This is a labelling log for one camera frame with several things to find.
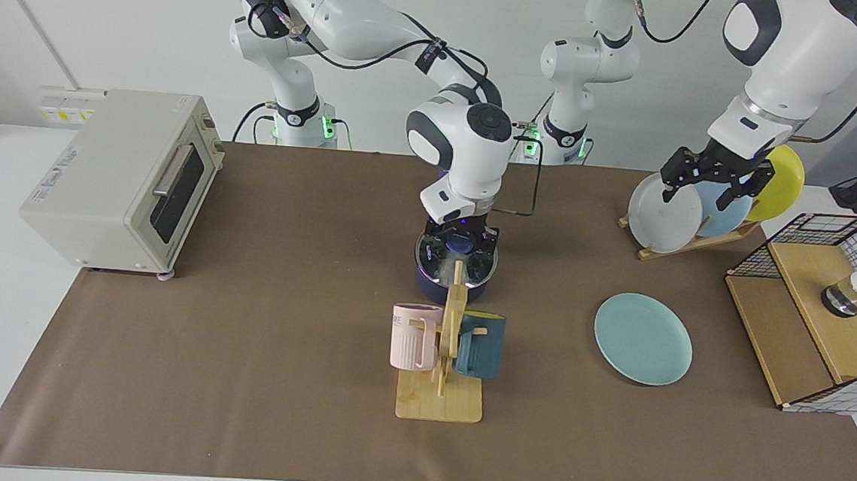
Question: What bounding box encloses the wire basket with wooden floor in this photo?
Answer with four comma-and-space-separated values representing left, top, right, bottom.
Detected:
716, 206, 857, 417

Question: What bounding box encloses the wooden cup stand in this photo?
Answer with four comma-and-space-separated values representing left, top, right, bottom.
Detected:
394, 257, 494, 425

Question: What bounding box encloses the brown table cloth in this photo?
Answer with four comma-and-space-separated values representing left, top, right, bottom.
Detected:
0, 125, 857, 481

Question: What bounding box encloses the white wall socket box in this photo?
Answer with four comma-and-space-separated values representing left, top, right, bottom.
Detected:
35, 84, 108, 132

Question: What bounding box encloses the light blue plate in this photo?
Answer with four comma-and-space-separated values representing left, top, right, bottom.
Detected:
676, 164, 756, 242

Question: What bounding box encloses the pink ribbed cup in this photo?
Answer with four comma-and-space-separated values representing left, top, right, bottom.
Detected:
388, 302, 445, 373

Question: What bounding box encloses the dark teal cup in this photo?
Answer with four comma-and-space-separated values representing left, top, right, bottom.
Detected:
453, 311, 507, 382

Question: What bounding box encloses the black base cable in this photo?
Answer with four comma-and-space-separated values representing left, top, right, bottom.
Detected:
232, 101, 279, 145
477, 86, 553, 165

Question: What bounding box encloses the black pot with blue handle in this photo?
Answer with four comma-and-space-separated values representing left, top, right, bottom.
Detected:
412, 221, 502, 309

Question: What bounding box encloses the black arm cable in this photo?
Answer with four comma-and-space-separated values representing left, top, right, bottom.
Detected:
621, 0, 857, 147
251, 3, 554, 219

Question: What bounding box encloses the yellow plate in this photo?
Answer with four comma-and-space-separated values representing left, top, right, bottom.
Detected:
745, 142, 807, 225

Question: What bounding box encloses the pale green plate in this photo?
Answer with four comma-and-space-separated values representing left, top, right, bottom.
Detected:
590, 290, 697, 388

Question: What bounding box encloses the white plate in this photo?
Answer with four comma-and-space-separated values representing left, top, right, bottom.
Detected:
625, 169, 707, 257

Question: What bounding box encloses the pale toaster oven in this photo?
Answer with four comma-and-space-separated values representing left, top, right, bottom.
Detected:
15, 83, 229, 285

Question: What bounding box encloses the glass lid with blue knob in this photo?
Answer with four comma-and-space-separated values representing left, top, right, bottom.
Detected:
413, 225, 502, 290

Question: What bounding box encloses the wooden plate rack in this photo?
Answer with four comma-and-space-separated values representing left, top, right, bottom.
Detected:
615, 209, 763, 269

